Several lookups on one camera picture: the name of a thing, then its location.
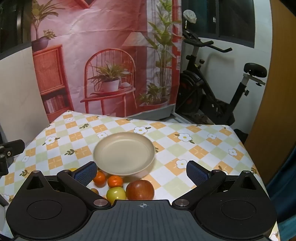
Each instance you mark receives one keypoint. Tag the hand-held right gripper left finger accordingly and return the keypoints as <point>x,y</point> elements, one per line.
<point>85,173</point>

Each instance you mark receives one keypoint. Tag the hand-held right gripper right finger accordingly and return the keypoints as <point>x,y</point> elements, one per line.
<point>197,173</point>

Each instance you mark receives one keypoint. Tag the orange tangerine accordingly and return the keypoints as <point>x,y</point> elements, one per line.
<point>115,181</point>
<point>100,179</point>

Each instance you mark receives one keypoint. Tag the small brown longan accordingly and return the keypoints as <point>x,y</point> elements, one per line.
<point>94,191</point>

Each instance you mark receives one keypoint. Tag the yellow-green apple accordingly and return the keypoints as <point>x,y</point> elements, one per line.
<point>115,194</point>

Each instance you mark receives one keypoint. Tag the beige round plate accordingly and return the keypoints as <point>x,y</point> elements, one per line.
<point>124,153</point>

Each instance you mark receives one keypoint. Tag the red apple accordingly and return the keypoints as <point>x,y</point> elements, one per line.
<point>140,190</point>

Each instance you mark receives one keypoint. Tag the checkered floral tablecloth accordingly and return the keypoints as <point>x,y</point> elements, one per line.
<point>175,148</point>

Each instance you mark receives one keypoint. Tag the black exercise bike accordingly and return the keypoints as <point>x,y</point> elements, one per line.
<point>203,92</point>

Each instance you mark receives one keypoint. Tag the dark blue cloth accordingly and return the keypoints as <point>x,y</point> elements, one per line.
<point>284,185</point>

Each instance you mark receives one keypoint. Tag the brown wooden panel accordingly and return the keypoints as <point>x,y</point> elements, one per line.
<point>277,92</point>

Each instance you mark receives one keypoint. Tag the printed backdrop cloth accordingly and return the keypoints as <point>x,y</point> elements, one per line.
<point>104,34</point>

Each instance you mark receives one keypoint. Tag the white cloth cap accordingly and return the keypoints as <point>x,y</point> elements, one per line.
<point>189,15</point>

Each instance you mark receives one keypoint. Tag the dark window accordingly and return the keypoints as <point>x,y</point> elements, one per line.
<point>231,18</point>

